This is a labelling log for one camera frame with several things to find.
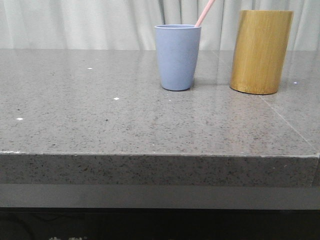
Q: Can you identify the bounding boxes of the blue plastic cup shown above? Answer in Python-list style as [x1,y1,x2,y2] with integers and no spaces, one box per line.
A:
[155,24,202,91]

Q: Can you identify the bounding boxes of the pink chopstick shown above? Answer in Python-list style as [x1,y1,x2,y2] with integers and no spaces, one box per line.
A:
[194,0,215,28]

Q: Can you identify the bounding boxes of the bamboo cylindrical holder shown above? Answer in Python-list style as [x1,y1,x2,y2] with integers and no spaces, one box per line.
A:
[229,10,294,95]

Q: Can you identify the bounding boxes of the white curtain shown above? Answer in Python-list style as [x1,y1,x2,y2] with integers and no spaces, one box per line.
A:
[0,0,320,51]

